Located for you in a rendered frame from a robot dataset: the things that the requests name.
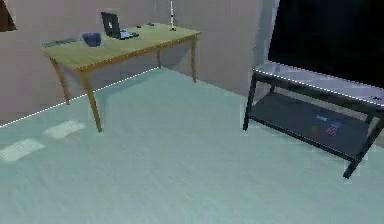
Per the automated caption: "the black laptop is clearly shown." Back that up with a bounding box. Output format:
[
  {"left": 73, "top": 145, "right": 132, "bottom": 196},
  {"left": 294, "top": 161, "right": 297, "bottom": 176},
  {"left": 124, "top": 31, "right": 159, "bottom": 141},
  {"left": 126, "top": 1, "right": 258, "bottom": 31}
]
[{"left": 100, "top": 11, "right": 140, "bottom": 41}]

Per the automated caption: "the wooden table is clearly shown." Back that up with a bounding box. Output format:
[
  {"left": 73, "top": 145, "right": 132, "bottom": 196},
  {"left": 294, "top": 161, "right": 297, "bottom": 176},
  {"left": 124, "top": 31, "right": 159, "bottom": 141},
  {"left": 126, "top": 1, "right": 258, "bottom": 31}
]
[{"left": 39, "top": 22, "right": 203, "bottom": 134}]

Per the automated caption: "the grey flat book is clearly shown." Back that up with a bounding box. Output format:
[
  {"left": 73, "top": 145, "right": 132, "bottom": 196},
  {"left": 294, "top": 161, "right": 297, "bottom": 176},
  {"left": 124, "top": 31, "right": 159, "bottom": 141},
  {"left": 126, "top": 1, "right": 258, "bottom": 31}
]
[{"left": 41, "top": 37, "right": 81, "bottom": 48}]

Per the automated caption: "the black television set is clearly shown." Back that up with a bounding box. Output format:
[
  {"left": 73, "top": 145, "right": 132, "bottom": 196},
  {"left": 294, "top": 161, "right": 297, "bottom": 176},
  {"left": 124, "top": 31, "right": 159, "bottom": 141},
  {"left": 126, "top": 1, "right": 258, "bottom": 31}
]
[{"left": 267, "top": 0, "right": 384, "bottom": 90}]

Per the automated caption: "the black television stand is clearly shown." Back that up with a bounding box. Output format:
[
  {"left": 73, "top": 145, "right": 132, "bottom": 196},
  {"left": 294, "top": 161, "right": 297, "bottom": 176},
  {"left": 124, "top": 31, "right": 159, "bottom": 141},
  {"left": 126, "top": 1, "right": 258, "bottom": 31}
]
[{"left": 242, "top": 61, "right": 384, "bottom": 180}]

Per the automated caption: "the white slim lamp post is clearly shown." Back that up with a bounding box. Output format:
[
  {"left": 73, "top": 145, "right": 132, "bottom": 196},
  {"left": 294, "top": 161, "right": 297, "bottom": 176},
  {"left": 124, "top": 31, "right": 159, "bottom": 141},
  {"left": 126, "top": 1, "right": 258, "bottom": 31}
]
[{"left": 169, "top": 0, "right": 177, "bottom": 32}]

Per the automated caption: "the red and blue small box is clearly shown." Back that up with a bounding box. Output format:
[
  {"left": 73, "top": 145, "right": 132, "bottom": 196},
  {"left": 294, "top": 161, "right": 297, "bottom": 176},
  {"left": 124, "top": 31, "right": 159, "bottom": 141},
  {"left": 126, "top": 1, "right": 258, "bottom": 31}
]
[{"left": 325, "top": 121, "right": 343, "bottom": 137}]

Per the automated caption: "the dark blue bowl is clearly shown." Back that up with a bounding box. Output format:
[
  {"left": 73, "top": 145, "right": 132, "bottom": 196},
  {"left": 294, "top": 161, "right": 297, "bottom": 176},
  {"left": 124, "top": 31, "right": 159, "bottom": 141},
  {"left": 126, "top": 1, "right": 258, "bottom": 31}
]
[{"left": 81, "top": 32, "right": 103, "bottom": 48}]

